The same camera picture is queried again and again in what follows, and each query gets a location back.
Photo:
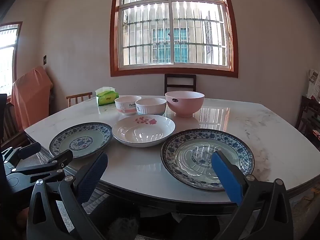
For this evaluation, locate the white enamel rose plate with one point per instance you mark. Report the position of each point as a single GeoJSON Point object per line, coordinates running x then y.
{"type": "Point", "coordinates": [190, 155]}

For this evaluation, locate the orange cloth cover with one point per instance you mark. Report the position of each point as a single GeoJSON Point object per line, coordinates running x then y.
{"type": "Point", "coordinates": [30, 92]}

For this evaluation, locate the black wall switch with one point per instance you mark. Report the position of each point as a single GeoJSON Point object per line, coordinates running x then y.
{"type": "Point", "coordinates": [45, 60]}

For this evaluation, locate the white ribbed bowl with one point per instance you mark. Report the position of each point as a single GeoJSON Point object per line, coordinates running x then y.
{"type": "Point", "coordinates": [150, 108]}

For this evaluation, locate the green tissue pack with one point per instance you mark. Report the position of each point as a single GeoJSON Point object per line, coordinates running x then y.
{"type": "Point", "coordinates": [107, 98]}

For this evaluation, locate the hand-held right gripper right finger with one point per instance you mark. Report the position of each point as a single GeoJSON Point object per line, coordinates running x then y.
{"type": "Point", "coordinates": [227, 180]}

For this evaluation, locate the white plate with red roses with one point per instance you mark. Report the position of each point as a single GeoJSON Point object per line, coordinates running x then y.
{"type": "Point", "coordinates": [142, 132]}

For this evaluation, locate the white bowl with pink print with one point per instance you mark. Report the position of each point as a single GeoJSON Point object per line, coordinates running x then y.
{"type": "Point", "coordinates": [125, 106]}

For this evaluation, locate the dark wooden furniture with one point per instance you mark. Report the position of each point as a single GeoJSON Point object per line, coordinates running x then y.
{"type": "Point", "coordinates": [307, 115]}

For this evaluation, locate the dark wooden chair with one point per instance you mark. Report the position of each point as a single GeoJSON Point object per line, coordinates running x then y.
{"type": "Point", "coordinates": [180, 76]}

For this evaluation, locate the brown rattan chair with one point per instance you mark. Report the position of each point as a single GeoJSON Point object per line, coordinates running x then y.
{"type": "Point", "coordinates": [12, 130]}

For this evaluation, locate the light wooden chair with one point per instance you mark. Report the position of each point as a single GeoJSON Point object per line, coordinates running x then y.
{"type": "Point", "coordinates": [80, 95]}

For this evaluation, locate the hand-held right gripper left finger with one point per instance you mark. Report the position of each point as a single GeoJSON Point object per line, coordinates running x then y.
{"type": "Point", "coordinates": [92, 172]}

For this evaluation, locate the large barred window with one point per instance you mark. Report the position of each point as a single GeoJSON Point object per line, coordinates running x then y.
{"type": "Point", "coordinates": [172, 30]}

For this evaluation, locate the small blue patterned plate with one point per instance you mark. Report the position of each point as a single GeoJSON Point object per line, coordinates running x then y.
{"type": "Point", "coordinates": [80, 140]}

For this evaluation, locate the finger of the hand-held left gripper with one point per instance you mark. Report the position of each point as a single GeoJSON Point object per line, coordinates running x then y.
{"type": "Point", "coordinates": [60, 158]}
{"type": "Point", "coordinates": [27, 150]}

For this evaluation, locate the stack of newspapers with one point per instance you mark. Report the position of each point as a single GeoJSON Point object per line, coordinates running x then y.
{"type": "Point", "coordinates": [315, 85]}

